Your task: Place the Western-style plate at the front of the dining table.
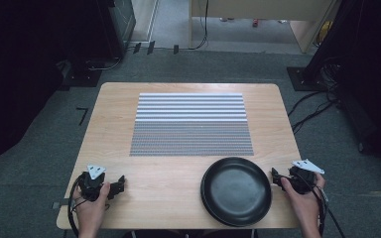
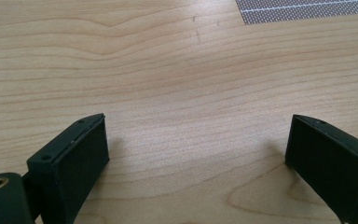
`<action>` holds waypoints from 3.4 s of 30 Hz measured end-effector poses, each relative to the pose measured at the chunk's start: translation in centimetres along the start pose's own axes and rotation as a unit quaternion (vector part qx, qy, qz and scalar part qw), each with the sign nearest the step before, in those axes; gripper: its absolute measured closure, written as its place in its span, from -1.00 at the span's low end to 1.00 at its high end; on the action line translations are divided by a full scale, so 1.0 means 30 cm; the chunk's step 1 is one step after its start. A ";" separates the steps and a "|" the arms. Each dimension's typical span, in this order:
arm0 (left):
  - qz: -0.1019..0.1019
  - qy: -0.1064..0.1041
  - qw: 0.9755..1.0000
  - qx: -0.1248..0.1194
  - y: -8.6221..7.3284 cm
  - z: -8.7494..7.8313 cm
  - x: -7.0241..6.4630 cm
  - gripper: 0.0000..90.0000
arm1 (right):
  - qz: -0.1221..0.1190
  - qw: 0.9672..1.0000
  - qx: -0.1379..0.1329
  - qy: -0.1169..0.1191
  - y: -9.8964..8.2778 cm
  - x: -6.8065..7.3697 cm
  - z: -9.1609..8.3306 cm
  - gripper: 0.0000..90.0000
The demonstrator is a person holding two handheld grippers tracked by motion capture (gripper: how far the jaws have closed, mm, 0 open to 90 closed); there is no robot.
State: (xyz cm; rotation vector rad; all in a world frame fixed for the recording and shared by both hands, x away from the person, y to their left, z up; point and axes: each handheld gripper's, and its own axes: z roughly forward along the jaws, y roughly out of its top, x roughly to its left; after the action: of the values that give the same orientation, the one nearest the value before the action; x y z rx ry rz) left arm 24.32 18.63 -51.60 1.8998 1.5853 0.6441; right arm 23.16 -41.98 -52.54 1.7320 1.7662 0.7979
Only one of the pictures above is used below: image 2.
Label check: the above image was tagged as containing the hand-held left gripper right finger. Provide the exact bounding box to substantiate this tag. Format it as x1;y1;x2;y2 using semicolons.
284;114;358;224

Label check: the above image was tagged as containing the grey patterned mat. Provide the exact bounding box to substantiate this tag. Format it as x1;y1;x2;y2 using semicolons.
234;0;358;26

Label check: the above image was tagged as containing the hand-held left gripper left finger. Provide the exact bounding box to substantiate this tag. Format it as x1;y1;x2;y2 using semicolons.
26;113;111;224

